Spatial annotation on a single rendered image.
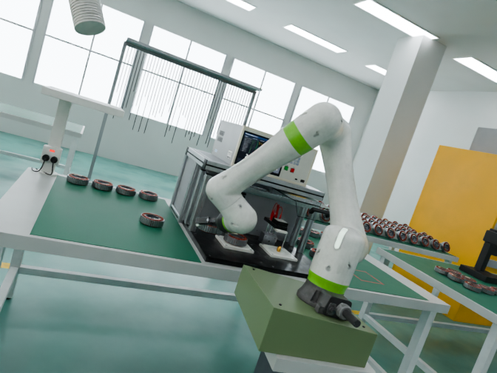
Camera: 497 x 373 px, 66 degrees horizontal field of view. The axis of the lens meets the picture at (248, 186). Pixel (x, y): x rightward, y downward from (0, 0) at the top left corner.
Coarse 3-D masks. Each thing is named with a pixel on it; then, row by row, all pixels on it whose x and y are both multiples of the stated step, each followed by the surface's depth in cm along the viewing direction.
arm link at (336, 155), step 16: (336, 144) 134; (336, 160) 134; (352, 160) 138; (336, 176) 134; (352, 176) 135; (336, 192) 134; (352, 192) 133; (336, 208) 133; (352, 208) 132; (336, 224) 132; (352, 224) 130
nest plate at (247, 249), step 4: (216, 236) 185; (220, 236) 185; (220, 240) 179; (224, 240) 181; (224, 244) 174; (228, 244) 176; (228, 248) 174; (232, 248) 175; (236, 248) 175; (240, 248) 177; (244, 248) 179; (248, 248) 181; (248, 252) 178; (252, 252) 179
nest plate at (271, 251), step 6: (264, 246) 192; (270, 246) 196; (276, 246) 199; (270, 252) 185; (276, 252) 189; (282, 252) 192; (288, 252) 196; (282, 258) 185; (288, 258) 187; (294, 258) 189
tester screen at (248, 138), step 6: (246, 132) 186; (246, 138) 186; (252, 138) 187; (258, 138) 188; (264, 138) 190; (246, 144) 187; (252, 144) 188; (258, 144) 189; (240, 150) 187; (246, 150) 188; (252, 150) 189; (240, 156) 187
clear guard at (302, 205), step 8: (280, 192) 192; (288, 192) 200; (296, 200) 179; (304, 200) 189; (312, 200) 201; (304, 208) 178; (320, 208) 183; (328, 208) 189; (304, 216) 175; (312, 216) 177; (320, 216) 180
